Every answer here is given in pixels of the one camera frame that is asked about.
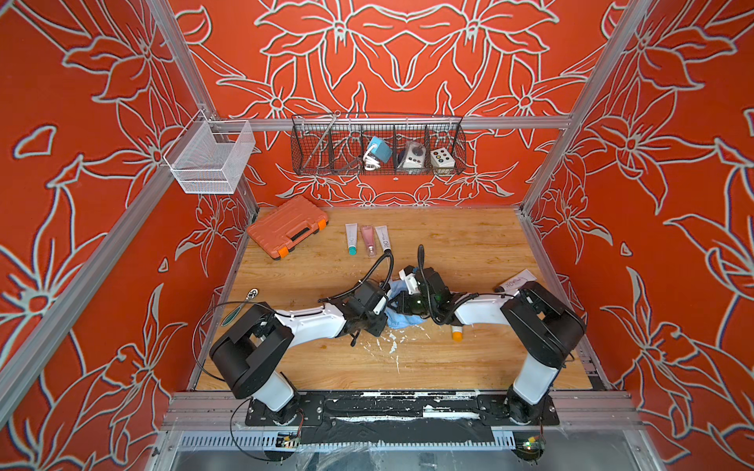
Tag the pink translucent tube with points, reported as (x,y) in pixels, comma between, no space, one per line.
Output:
(368,237)

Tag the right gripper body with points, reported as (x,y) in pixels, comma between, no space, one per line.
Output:
(417,304)

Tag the black cap white tube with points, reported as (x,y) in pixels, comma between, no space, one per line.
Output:
(383,237)

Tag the blue microfiber cloth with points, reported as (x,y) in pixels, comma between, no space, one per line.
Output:
(397,321)

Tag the clear plastic bin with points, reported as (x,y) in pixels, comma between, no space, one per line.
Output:
(209,162)

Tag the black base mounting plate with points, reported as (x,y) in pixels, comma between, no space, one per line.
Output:
(415,418)

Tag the white round dial device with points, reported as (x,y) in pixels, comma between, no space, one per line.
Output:
(412,158)

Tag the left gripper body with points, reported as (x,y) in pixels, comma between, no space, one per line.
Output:
(373,324)

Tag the green cap toothpaste tube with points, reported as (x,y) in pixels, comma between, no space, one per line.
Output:
(352,231)

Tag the ratchet wrench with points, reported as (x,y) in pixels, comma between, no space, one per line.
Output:
(230,318)

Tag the orange tool case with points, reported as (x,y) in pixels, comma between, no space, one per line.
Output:
(279,232)

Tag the white button box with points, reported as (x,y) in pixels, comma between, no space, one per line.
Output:
(443,163)

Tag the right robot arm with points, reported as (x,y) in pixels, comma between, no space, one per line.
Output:
(547,328)

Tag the orange cap toothpaste tube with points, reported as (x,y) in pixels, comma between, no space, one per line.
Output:
(457,333)

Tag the teal white charger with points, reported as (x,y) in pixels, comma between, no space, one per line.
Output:
(377,155)

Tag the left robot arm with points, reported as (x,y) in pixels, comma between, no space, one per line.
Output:
(248,354)

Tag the black wire basket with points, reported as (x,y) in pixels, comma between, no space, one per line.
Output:
(345,144)

